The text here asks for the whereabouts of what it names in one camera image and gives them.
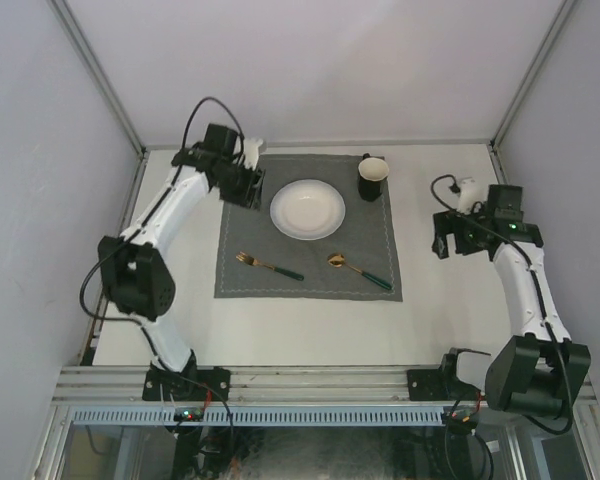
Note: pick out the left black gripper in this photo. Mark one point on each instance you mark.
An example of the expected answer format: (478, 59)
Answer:
(250, 197)

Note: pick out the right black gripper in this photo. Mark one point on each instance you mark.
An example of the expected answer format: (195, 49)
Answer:
(448, 222)

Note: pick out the gold fork green handle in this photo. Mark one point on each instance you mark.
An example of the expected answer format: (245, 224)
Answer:
(252, 261)

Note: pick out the white bowl plate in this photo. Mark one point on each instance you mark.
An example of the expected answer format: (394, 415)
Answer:
(307, 210)

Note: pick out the grey cloth napkin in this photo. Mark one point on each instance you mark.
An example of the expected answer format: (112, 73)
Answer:
(366, 239)

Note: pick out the dark mug cream inside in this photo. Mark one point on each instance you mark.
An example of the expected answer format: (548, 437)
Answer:
(372, 173)

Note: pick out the gold spoon green handle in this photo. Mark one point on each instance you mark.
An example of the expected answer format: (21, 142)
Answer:
(338, 260)

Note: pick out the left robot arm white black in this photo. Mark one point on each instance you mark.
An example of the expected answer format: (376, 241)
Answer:
(134, 273)

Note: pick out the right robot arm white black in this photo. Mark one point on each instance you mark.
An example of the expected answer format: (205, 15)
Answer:
(539, 372)

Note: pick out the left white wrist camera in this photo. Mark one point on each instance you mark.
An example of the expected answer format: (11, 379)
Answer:
(252, 148)

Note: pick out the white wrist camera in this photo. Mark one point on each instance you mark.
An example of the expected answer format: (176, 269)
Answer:
(470, 195)
(252, 148)

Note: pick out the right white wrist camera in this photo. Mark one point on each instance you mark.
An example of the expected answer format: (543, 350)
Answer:
(470, 195)

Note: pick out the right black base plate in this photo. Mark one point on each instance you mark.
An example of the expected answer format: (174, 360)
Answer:
(429, 385)

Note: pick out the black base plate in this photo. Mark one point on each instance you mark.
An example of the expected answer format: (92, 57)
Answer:
(429, 385)
(160, 385)

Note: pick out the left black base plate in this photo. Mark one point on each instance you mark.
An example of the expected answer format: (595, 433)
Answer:
(160, 385)

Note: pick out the blue slotted cable duct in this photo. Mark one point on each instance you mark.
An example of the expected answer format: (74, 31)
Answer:
(270, 416)

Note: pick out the aluminium front rail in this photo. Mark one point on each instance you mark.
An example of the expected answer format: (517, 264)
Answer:
(123, 385)

